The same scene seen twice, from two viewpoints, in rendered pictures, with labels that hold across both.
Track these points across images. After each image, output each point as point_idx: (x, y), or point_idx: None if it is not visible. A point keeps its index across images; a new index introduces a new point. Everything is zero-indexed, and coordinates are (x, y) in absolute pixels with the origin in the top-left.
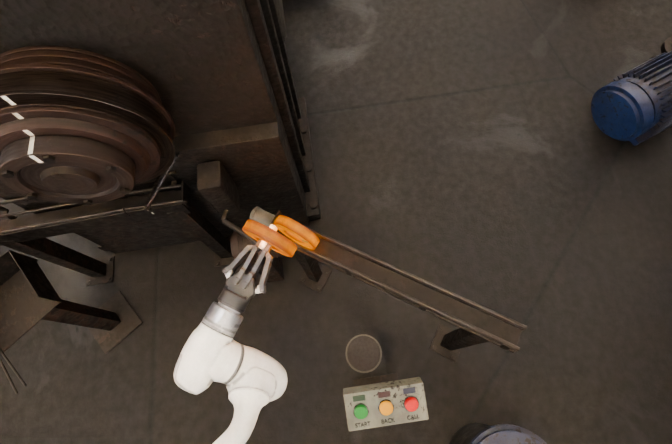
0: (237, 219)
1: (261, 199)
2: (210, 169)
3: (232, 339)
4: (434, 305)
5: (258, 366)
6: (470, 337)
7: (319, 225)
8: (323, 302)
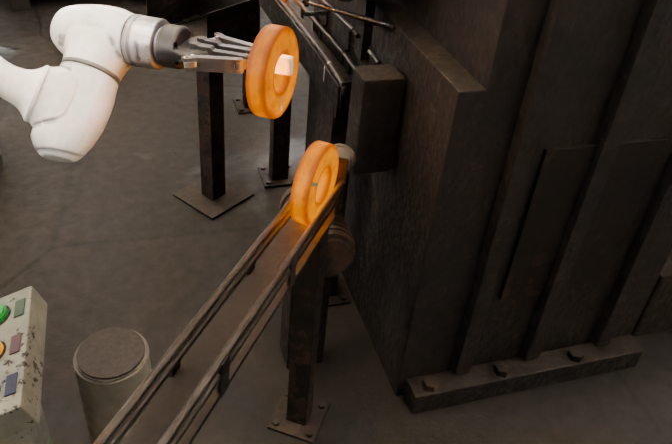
0: (366, 256)
1: (394, 238)
2: (388, 71)
3: (121, 60)
4: (181, 392)
5: (78, 88)
6: None
7: (398, 413)
8: (249, 435)
